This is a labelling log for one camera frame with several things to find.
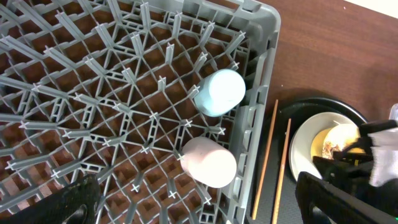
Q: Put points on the wooden chopstick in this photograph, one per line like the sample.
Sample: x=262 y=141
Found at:
x=275 y=213
x=265 y=160

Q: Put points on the round black tray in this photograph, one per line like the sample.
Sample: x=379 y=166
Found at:
x=298 y=111

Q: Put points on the grey dishwasher rack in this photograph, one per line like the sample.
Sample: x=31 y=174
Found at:
x=106 y=87

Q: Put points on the pink cup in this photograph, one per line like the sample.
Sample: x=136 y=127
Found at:
x=209 y=163

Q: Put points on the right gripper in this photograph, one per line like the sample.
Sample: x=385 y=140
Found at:
x=350 y=170

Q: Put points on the blue cup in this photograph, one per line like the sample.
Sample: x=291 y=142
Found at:
x=220 y=92

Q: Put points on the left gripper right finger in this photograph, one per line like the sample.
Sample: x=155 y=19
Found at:
x=321 y=202

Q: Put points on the yellow bowl with food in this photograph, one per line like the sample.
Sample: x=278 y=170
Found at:
x=335 y=139

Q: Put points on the clear plastic bin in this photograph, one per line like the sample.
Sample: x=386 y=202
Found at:
x=394 y=112

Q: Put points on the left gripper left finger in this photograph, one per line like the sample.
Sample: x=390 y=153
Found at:
x=75 y=203

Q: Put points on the grey plate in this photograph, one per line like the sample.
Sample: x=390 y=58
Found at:
x=300 y=157

